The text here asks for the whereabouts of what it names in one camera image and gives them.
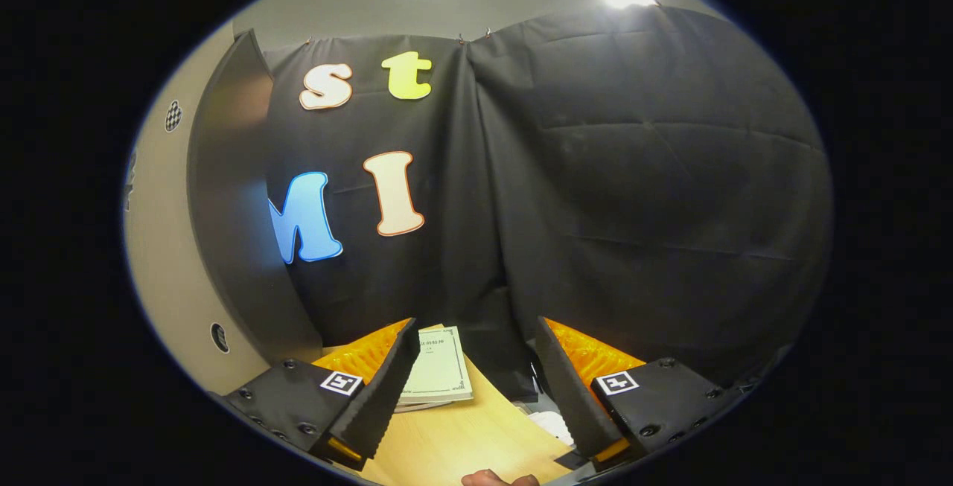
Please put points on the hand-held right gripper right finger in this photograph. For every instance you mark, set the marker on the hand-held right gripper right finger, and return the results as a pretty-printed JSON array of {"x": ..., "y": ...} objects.
[{"x": 569, "y": 404}]

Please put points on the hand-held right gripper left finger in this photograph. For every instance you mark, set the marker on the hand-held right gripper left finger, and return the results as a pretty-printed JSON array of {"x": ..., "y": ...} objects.
[{"x": 380, "y": 397}]

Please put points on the beige cabinet door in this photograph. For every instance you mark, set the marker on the beige cabinet door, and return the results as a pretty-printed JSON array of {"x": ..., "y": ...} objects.
[{"x": 160, "y": 263}]

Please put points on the black backdrop cloth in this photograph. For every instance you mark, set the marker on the black backdrop cloth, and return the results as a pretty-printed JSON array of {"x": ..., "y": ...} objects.
[{"x": 633, "y": 210}]

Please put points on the pale green booklet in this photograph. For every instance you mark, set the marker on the pale green booklet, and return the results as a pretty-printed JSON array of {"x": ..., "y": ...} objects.
[{"x": 439, "y": 367}]

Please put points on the dark grey cabinet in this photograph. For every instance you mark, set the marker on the dark grey cabinet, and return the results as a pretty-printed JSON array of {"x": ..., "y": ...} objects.
[{"x": 238, "y": 233}]

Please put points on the white flat object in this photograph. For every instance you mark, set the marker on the white flat object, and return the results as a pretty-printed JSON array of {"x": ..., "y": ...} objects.
[{"x": 552, "y": 426}]

